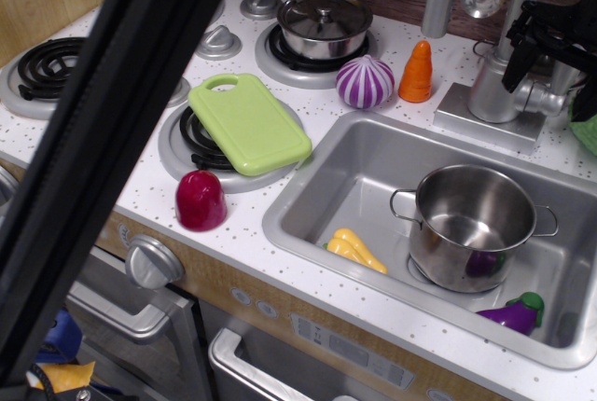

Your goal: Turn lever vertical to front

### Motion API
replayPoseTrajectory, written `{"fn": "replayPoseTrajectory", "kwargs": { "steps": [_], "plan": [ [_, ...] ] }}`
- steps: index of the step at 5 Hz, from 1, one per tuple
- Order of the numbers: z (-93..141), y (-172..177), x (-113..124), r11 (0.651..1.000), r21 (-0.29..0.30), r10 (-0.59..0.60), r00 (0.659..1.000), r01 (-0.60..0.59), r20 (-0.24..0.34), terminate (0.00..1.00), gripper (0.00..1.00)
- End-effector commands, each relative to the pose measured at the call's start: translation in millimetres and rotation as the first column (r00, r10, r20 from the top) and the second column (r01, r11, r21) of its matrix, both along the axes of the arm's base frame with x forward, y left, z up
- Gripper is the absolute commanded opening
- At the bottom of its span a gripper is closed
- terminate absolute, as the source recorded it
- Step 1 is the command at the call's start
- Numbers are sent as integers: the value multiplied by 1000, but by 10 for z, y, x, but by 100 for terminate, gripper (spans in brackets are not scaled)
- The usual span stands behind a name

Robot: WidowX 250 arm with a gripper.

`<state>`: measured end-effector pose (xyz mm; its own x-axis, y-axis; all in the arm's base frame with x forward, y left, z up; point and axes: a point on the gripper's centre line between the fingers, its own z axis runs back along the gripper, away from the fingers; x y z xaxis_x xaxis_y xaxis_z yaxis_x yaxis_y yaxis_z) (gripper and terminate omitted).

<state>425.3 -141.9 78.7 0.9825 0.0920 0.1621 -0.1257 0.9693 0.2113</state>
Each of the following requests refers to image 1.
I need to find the silver stove knob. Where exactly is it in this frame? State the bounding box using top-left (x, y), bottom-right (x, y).
top-left (240, 0), bottom-right (283, 21)
top-left (195, 25), bottom-right (242, 61)

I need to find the silver oven door handle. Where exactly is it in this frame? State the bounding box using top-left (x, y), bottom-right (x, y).
top-left (67, 283), bottom-right (195, 345)

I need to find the green toy vegetable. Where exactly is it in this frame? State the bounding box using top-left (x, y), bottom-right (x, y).
top-left (568, 96), bottom-right (596, 156)

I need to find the silver stove knob back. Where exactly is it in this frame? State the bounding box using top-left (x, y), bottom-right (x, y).
top-left (240, 0), bottom-right (283, 21)

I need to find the grey toy sink basin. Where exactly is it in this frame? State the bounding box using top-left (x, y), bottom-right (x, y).
top-left (263, 112), bottom-right (596, 369)

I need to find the black coil burner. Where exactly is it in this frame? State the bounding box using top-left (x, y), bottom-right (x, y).
top-left (255, 24), bottom-right (379, 90)
top-left (158, 104), bottom-right (296, 194)
top-left (1, 36), bottom-right (86, 120)

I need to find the silver dishwasher handle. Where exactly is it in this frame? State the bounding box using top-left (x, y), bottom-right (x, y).
top-left (208, 328), bottom-right (312, 401)

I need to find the purple toy eggplant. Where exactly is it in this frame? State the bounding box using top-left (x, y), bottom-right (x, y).
top-left (477, 292), bottom-right (545, 336)

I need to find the steel lidded pot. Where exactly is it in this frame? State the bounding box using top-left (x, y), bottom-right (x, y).
top-left (277, 0), bottom-right (373, 61)

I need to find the green cutting board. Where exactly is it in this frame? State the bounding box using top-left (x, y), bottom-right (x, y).
top-left (188, 74), bottom-right (312, 177)

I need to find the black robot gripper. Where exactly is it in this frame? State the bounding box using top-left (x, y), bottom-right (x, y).
top-left (502, 0), bottom-right (596, 122)

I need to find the orange toy carrot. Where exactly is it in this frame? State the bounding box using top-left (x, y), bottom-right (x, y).
top-left (397, 40), bottom-right (433, 103)

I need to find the silver stove knob middle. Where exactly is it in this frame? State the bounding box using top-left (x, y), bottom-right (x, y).
top-left (195, 25), bottom-right (242, 61)

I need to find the silver oven dial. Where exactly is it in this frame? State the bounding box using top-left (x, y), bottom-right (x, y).
top-left (125, 234), bottom-right (185, 290)

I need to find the left black coil burner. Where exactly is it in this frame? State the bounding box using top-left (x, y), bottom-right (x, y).
top-left (1, 36), bottom-right (86, 120)

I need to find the blue and yellow object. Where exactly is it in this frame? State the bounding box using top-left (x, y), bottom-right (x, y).
top-left (27, 309), bottom-right (95, 400)

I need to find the black diagonal frame bar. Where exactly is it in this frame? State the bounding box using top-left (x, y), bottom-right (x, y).
top-left (1, 0), bottom-right (220, 397)

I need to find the silver faucet lever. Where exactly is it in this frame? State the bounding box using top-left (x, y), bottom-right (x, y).
top-left (513, 79), bottom-right (566, 117)

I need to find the front black coil burner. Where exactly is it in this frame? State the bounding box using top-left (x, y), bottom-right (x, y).
top-left (158, 104), bottom-right (296, 194)

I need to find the purple white toy onion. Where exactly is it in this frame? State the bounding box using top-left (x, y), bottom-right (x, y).
top-left (336, 54), bottom-right (396, 109)

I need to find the back black coil burner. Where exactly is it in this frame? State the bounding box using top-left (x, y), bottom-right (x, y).
top-left (255, 24), bottom-right (379, 90)

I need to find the yellow toy squash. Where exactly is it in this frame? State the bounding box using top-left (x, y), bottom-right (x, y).
top-left (324, 228), bottom-right (388, 274)

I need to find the red toy radish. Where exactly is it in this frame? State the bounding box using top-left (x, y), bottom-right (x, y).
top-left (175, 170), bottom-right (228, 232)

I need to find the silver toy faucet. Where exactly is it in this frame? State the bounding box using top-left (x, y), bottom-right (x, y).
top-left (420, 0), bottom-right (550, 156)

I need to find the steel pot in sink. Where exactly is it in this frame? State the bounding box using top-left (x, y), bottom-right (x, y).
top-left (389, 164), bottom-right (560, 294)

